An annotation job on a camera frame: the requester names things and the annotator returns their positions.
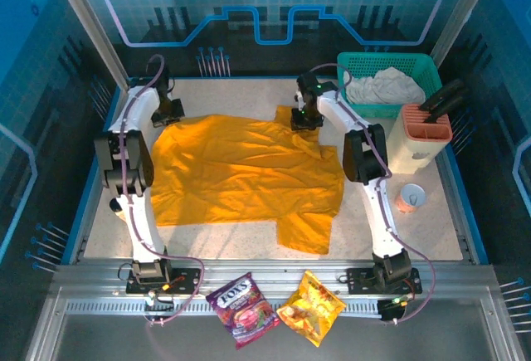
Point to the yellow t-shirt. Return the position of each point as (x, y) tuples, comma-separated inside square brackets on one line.
[(249, 178)]

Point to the white t-shirt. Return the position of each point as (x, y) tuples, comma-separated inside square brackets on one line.
[(390, 87)]

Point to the black controller board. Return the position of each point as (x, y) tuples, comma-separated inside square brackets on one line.
[(159, 308), (388, 311)]

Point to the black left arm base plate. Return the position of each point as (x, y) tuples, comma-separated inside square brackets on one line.
[(188, 281)]

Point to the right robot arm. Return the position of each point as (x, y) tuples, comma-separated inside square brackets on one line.
[(381, 216)]

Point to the yellow snack bag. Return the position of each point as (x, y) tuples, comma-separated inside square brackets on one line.
[(311, 307)]

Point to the black left controller board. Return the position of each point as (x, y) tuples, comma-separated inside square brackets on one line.
[(159, 308)]

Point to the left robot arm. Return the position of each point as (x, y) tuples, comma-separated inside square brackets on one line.
[(137, 211)]

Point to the black right controller board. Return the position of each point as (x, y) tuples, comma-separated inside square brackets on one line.
[(388, 311)]

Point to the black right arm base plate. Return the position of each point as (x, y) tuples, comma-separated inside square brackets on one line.
[(357, 282)]

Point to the cream knife block pink top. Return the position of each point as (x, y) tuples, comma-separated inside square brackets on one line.
[(410, 153)]

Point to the aluminium front rail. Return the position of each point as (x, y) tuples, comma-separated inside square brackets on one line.
[(265, 267)]

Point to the aluminium frame post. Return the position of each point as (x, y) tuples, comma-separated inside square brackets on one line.
[(91, 29), (460, 16)]

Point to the purple candy bag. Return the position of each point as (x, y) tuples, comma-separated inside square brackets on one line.
[(242, 311)]

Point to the teal plastic basket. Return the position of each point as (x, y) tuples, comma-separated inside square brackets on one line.
[(373, 60)]

